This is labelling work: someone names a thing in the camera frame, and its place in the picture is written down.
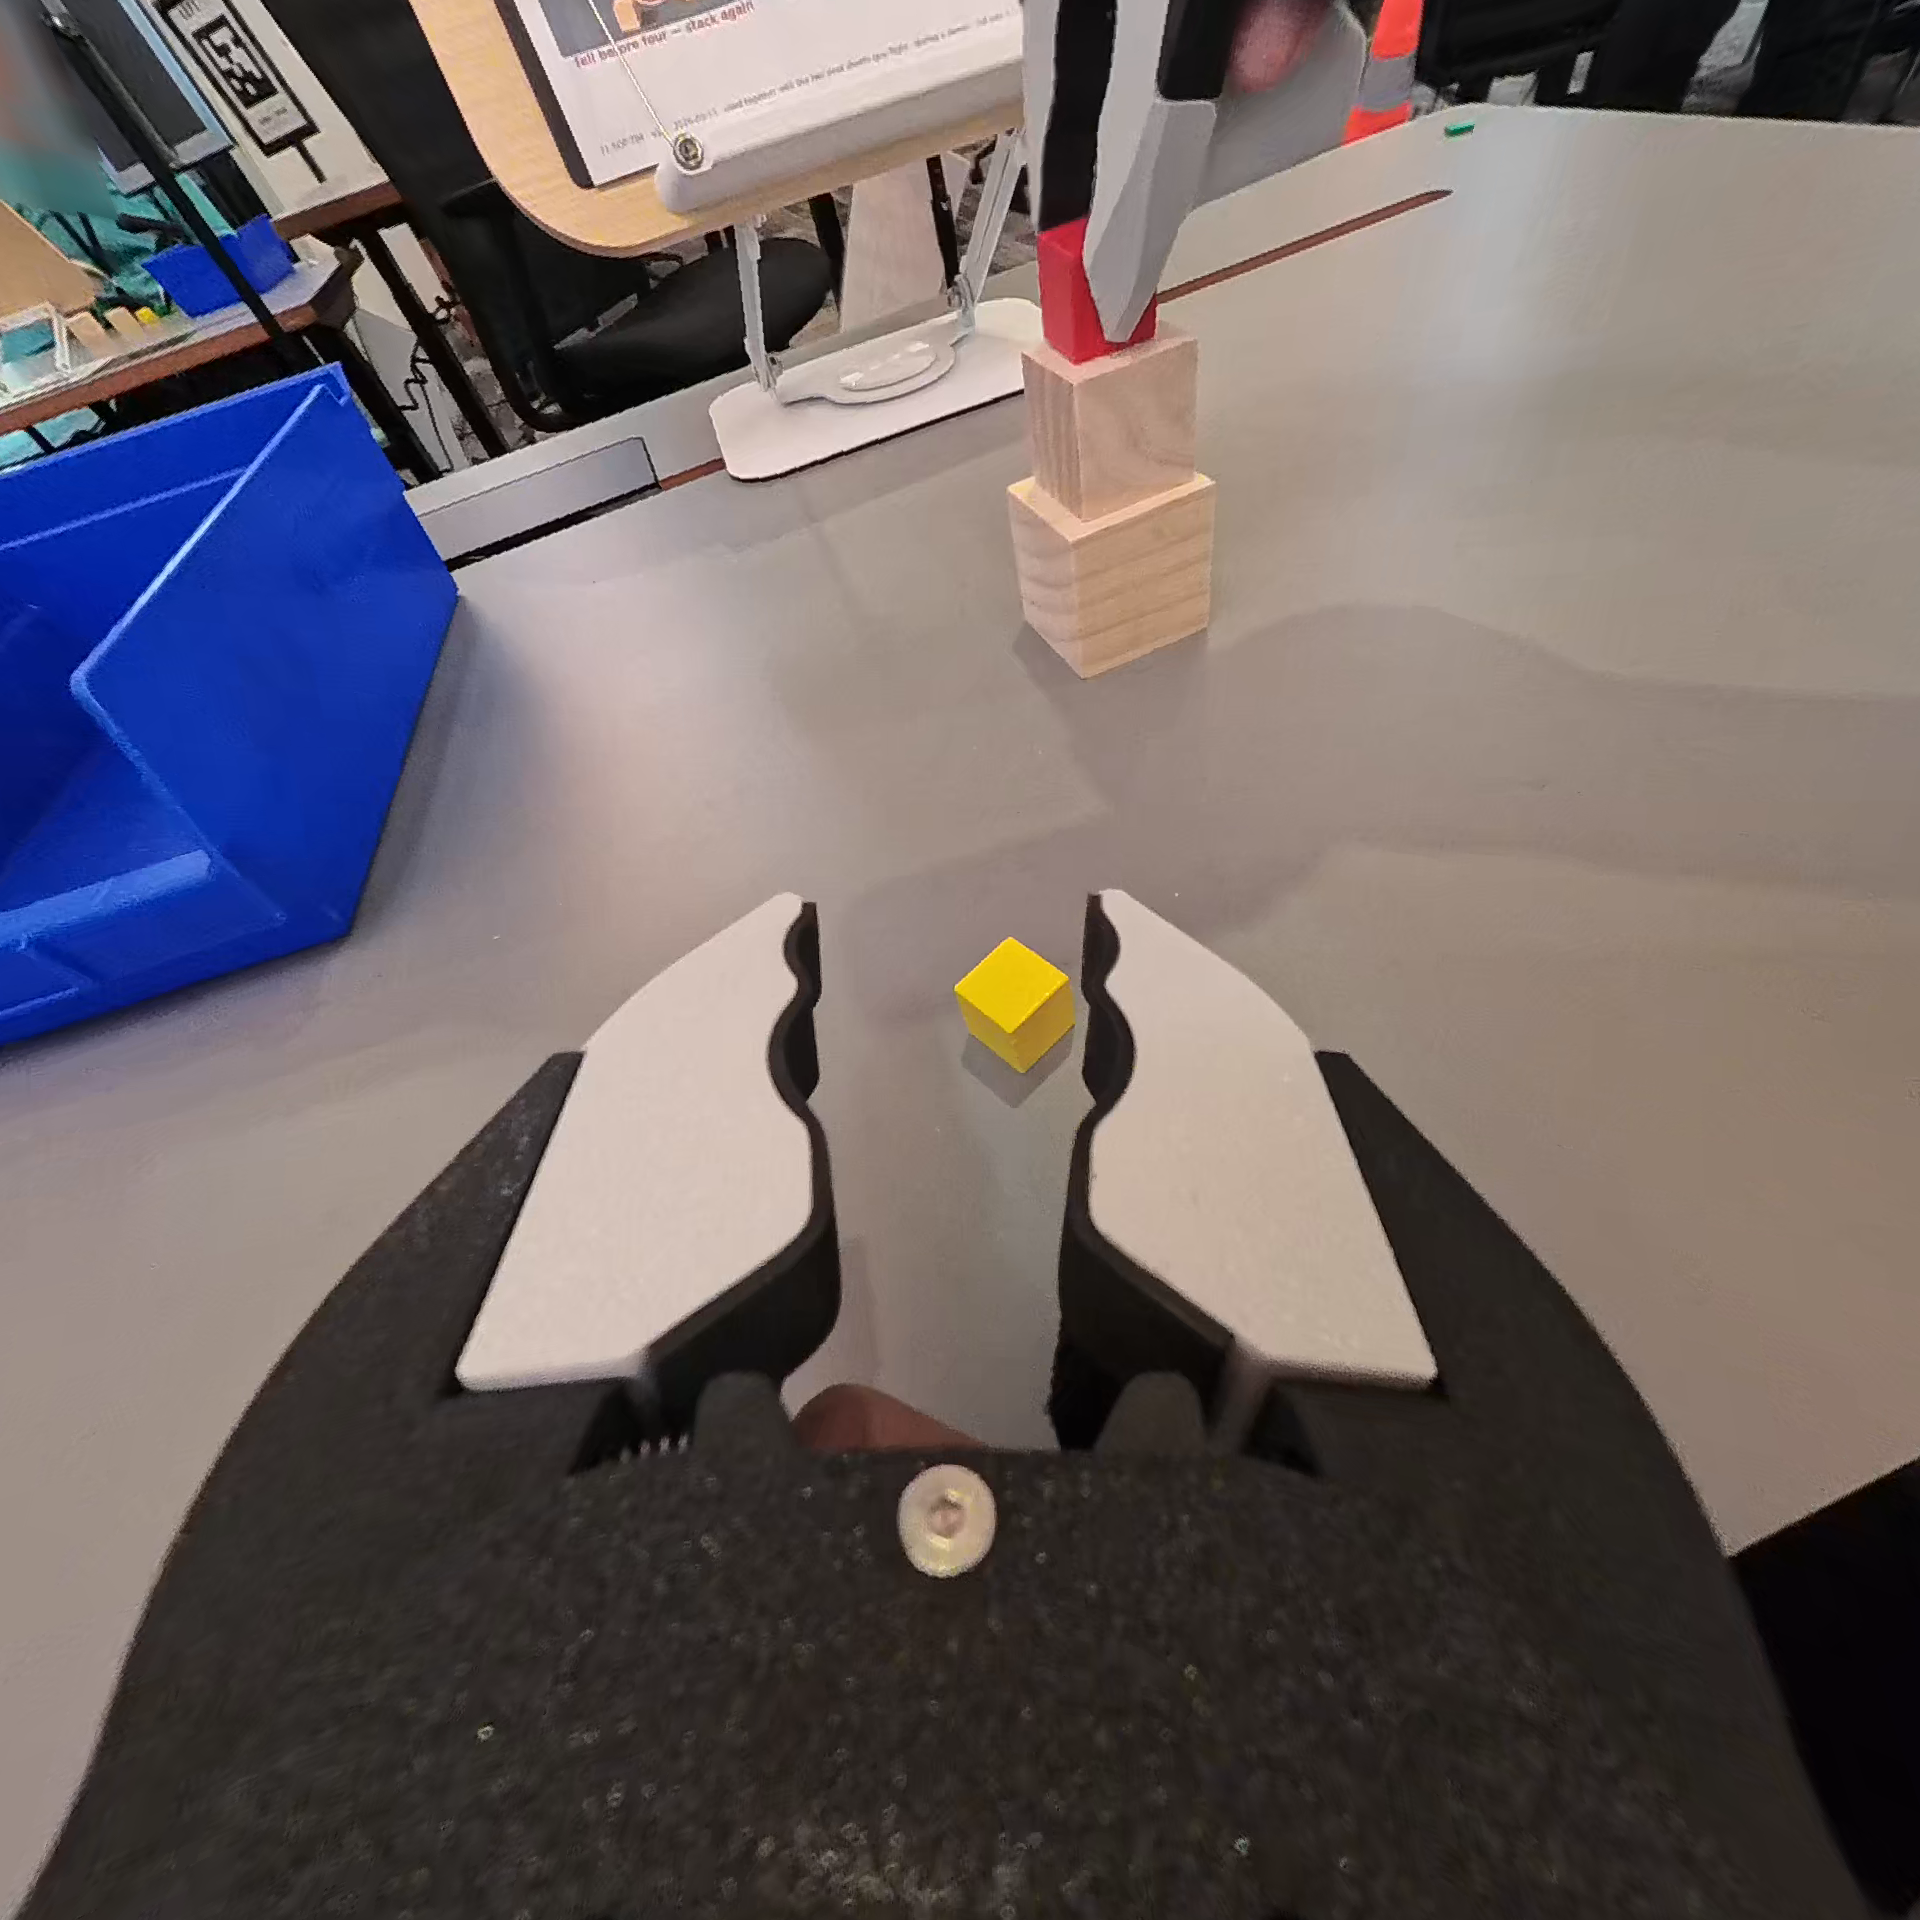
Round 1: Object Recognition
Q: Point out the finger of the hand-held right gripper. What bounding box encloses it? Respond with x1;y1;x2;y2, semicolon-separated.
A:
1022;0;1126;236
1082;0;1383;349

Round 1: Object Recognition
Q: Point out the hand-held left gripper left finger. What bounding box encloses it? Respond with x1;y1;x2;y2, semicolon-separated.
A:
457;892;842;1402

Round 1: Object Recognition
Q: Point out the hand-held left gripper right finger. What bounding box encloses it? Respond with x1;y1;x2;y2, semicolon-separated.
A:
1057;890;1441;1402

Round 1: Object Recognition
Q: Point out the red wooden cube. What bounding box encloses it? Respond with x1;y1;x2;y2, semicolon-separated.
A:
1035;205;1164;358

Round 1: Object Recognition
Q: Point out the medium wooden cube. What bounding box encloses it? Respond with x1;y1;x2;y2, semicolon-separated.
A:
1025;332;1201;512

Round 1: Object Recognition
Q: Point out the yellow wooden cube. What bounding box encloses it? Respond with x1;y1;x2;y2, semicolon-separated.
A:
955;938;1079;1072

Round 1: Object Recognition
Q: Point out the large wooden cube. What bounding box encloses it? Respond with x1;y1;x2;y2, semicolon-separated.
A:
1006;470;1222;676

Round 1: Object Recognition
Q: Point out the blue plastic bin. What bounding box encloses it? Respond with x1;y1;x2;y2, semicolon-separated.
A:
0;369;465;1051

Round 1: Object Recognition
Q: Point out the person's right hand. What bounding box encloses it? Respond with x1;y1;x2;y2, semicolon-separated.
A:
1233;0;1329;92

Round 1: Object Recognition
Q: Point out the white instruction sheet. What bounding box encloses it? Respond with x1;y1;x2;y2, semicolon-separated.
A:
496;0;1039;187

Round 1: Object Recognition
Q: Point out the black office chair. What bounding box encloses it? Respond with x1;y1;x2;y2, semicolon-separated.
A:
361;0;838;452

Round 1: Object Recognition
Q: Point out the small blue bin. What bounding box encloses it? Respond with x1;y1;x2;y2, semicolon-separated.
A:
144;217;303;320

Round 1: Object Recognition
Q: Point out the brown wooden desk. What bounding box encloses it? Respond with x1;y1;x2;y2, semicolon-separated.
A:
0;256;361;422

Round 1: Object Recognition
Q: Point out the pale board on stand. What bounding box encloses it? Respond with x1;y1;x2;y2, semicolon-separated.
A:
0;205;108;369

